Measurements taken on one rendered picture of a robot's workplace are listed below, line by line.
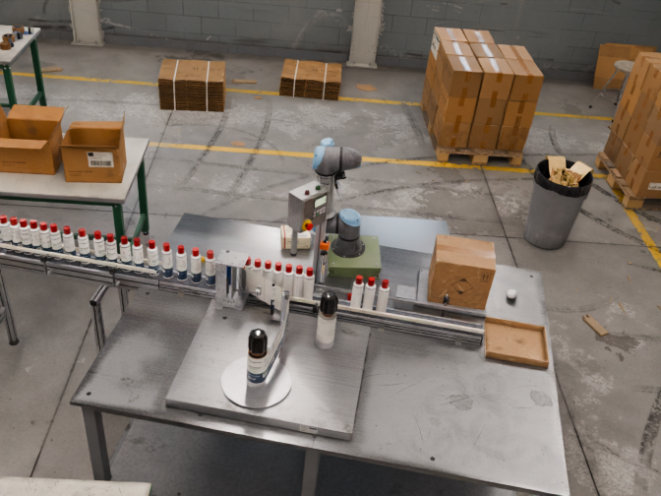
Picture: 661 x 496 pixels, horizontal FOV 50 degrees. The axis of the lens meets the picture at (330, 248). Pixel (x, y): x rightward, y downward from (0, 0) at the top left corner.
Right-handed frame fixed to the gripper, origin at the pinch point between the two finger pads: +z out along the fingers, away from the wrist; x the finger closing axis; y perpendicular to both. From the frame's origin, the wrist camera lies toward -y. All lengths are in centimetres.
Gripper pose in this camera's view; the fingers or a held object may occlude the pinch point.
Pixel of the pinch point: (335, 189)
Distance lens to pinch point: 424.1
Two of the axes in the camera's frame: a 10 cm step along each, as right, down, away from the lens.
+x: -2.0, -6.5, 7.3
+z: 2.2, 7.0, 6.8
